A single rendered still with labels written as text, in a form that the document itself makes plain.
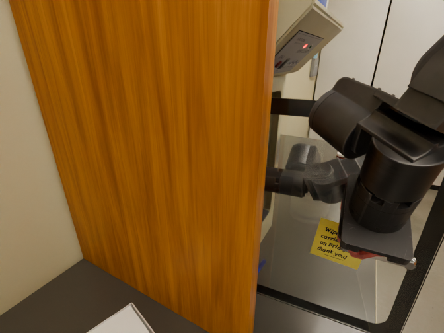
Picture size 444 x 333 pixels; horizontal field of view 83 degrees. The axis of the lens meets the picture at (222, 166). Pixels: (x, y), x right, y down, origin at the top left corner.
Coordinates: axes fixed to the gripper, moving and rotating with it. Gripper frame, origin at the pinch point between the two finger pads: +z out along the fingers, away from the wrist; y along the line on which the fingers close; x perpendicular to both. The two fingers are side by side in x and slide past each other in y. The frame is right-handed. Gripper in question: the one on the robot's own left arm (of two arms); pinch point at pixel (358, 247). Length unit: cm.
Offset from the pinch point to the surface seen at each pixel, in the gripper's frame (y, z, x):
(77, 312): 22, 19, -49
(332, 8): -319, 62, -29
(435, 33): -300, 83, 70
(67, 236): 9, 18, -65
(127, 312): 18.1, 16.7, -37.0
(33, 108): -5, -12, -66
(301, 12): -14.3, -25.4, -12.0
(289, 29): -14.0, -23.7, -13.3
